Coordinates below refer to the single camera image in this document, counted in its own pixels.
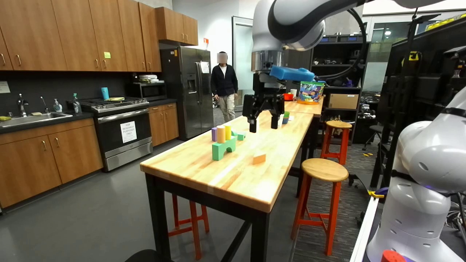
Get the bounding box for small green block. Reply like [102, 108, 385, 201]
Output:
[236, 134, 247, 141]

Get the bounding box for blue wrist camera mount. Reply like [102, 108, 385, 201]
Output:
[270, 65, 315, 81]

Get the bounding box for black microwave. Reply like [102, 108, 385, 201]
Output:
[126, 81, 166, 100]

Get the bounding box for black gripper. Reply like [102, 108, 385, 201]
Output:
[244, 73, 286, 132]

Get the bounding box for stainless steel refrigerator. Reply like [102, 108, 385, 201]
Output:
[161, 46, 213, 140]

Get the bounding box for colourful toy box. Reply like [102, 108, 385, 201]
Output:
[299, 81, 325, 102]

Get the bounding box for orange wooden stool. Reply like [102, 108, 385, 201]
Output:
[319, 119, 354, 166]
[292, 159, 350, 256]

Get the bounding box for green arch block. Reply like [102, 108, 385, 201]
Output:
[212, 137, 236, 161]

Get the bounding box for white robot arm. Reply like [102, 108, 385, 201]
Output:
[254, 0, 466, 262]

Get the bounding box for orange stool under table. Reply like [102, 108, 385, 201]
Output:
[171, 195, 210, 259]

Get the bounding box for near orange wooden stool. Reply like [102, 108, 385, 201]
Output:
[292, 159, 350, 256]

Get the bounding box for yellow cylinder block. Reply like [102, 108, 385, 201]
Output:
[216, 127, 232, 143]

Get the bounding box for upper wooden cabinets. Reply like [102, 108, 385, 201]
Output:
[0, 0, 199, 73]

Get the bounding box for person in dark jacket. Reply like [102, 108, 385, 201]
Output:
[212, 51, 238, 122]

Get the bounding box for far orange wooden stool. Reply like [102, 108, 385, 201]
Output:
[319, 119, 354, 166]

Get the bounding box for small orange wooden block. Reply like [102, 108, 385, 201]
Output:
[252, 154, 267, 164]

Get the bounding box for purple block with hole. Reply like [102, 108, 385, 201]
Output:
[212, 128, 217, 141]

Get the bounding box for lower wooden cabinets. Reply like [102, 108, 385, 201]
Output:
[0, 102, 181, 209]

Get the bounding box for black shelving unit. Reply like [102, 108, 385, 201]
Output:
[312, 35, 367, 127]

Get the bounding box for stainless steel oven range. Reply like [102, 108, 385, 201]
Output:
[82, 97, 153, 172]

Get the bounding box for wooden cabinets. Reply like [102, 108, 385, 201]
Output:
[0, 0, 199, 73]
[0, 102, 181, 209]

